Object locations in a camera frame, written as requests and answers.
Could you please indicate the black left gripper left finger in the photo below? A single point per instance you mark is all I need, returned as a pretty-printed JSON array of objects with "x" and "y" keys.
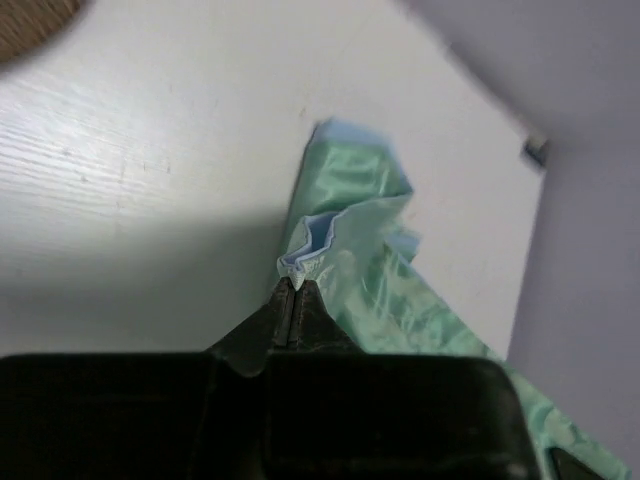
[{"x": 121, "y": 415}]

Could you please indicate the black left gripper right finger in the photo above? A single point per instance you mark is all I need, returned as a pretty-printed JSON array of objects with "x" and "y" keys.
[{"x": 323, "y": 408}]

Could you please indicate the green satin placemat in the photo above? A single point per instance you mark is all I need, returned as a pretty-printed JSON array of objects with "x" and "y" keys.
[{"x": 346, "y": 237}]

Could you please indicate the brown speckled ceramic plate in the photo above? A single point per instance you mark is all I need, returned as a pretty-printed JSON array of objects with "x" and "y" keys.
[{"x": 28, "y": 24}]

